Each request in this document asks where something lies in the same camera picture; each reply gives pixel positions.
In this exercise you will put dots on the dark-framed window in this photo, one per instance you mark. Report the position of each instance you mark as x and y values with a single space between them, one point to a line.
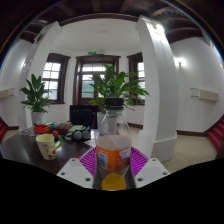
53 78
138 71

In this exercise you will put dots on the small potted plant, white pot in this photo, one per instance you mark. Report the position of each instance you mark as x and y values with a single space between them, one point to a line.
35 96

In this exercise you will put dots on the green packet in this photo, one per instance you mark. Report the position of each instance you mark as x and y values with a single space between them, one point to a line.
75 128

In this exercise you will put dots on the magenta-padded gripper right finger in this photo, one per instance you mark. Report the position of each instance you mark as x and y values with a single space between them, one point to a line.
148 171

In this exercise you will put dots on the clear bottle with orange drink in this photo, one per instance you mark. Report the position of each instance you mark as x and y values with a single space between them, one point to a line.
113 156

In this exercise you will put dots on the pale yellow cup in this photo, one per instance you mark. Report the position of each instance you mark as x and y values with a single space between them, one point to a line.
46 146

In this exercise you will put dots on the white printed paper sheet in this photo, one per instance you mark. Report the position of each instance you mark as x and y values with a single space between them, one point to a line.
90 142

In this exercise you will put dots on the red carpeted staircase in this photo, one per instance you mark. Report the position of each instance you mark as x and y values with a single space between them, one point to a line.
217 135
3 130

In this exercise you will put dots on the grey round ball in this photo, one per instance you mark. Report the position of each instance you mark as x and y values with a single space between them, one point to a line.
78 135
86 134

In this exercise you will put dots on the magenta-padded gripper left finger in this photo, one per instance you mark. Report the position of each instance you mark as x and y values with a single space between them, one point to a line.
78 171

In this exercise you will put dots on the glowing wall lamp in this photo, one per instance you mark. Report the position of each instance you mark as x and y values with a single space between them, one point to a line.
180 62

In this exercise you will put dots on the dark wooden double door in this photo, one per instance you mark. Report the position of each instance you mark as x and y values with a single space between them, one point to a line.
86 80

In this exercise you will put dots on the black chair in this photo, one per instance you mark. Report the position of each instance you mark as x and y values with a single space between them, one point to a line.
82 116

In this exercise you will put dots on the green exit sign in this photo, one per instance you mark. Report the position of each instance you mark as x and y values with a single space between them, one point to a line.
91 52

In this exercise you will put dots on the dark tray of snacks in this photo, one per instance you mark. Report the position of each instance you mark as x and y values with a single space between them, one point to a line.
62 125

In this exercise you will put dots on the large potted plant, white pot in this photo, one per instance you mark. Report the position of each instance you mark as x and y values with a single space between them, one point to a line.
116 85

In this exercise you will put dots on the red box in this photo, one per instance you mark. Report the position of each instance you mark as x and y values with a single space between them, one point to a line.
42 129

